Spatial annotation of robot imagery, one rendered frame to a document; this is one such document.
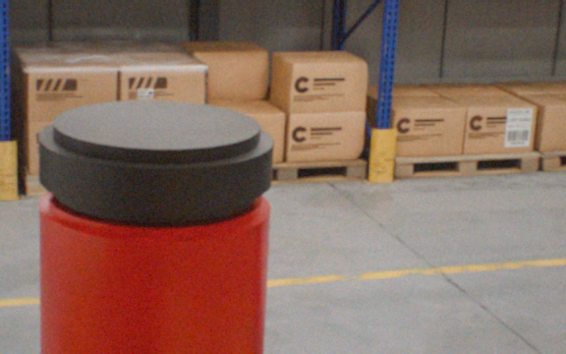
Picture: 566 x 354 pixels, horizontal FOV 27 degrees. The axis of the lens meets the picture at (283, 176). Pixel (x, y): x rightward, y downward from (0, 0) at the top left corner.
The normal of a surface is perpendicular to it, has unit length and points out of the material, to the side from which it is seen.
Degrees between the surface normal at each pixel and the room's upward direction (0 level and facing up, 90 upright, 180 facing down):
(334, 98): 92
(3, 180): 90
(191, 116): 0
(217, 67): 89
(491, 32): 90
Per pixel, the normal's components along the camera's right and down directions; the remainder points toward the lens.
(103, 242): -0.33, 0.25
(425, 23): 0.31, 0.28
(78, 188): -0.56, 0.20
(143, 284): -0.07, 0.27
